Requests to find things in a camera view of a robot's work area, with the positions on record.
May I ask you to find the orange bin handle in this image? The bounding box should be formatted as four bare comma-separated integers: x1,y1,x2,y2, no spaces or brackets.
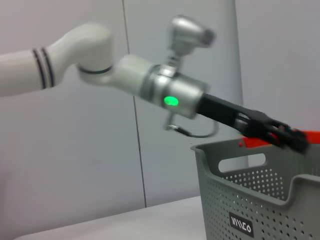
238,129,320,150

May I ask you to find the grey perforated storage bin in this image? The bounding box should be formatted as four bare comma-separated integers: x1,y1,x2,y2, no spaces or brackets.
190,136,320,240

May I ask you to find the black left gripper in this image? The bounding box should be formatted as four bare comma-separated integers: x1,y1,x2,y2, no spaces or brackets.
198,93,309,153

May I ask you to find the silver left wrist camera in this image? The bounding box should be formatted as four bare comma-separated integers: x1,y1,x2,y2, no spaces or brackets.
166,14,217,56

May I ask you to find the left gripper cable connector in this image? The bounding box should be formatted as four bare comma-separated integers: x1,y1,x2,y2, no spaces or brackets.
163,113,220,139

